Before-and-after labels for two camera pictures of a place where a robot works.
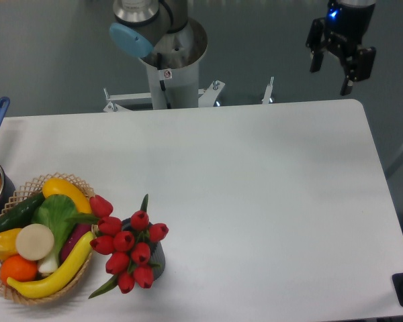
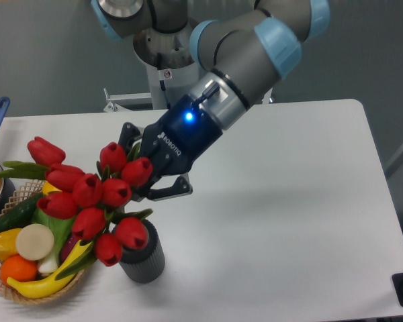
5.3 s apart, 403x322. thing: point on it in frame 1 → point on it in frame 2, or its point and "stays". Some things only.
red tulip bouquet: (127, 249) → (89, 198)
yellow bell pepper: (3, 244) stays
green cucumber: (21, 215) stays
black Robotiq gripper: (342, 33) → (172, 143)
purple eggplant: (77, 232) stays
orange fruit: (18, 269) stays
